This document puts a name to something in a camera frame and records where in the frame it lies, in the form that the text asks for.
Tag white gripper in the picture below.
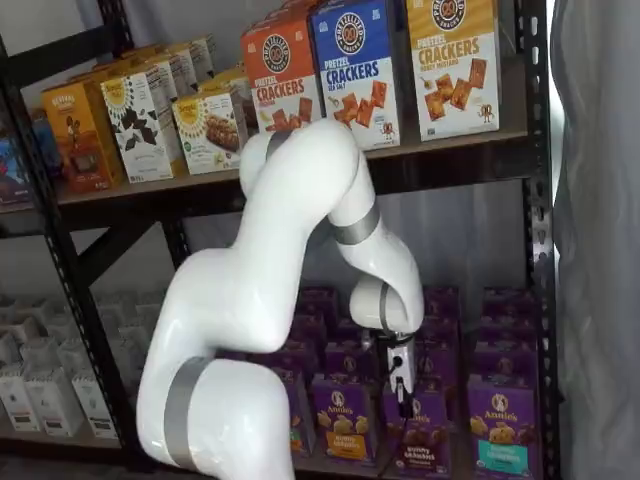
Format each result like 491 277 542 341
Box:
385 342 417 420

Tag purple box brown patch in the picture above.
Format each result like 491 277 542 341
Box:
383 388 452 477

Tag purple Annie's box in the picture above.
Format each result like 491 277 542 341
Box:
413 343 454 401
481 286 539 324
323 340 377 384
473 343 539 384
423 285 461 324
298 286 339 324

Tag purple box orange patch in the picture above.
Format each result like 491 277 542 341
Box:
310 373 379 469

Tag purple box teal patch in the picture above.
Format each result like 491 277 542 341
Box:
466 374 540 480

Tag purple box green patch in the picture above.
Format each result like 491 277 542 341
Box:
272 368 317 457

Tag brown upper shelf board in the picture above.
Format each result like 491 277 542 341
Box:
54 128 532 224

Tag white carton box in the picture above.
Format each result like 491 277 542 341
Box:
24 367 85 438
0 372 42 433
71 369 122 441

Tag blue pretzel crackers box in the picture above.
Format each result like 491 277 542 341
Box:
309 0 404 152

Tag yellow pretzel crackers box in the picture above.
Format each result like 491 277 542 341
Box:
405 0 502 143

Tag yellow white bar box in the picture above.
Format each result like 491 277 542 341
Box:
171 91 250 176

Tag orange pretzel crackers box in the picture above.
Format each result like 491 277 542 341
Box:
240 17 327 135

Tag white box dark crackers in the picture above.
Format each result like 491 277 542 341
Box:
99 66 175 184

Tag orange brown cookie box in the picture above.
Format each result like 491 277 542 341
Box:
40 78 125 195

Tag black metal shelving rack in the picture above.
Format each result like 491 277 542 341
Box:
0 0 562 480

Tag grey curtain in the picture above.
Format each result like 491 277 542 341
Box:
548 0 640 480

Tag blue snack bag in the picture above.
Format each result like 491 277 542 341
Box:
29 108 65 177

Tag dark blue package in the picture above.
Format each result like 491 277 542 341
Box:
0 133 37 207

